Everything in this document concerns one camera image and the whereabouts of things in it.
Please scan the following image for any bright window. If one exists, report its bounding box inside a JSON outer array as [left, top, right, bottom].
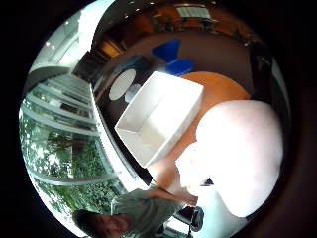
[[174, 4, 212, 20]]

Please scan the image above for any white open box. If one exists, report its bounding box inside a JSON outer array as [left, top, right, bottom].
[[114, 70, 205, 169]]

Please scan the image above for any white round side table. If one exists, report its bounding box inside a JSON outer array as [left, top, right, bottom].
[[108, 68, 137, 102]]

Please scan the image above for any the person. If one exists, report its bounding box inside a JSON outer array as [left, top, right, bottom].
[[72, 186, 186, 238]]

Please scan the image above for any white soft toy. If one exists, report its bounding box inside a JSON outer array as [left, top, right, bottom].
[[174, 99, 285, 218]]

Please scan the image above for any blue chair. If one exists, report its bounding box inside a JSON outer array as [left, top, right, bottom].
[[151, 38, 195, 77]]

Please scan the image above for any black camera on tripod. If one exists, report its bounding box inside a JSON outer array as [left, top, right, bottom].
[[172, 204, 206, 238]]

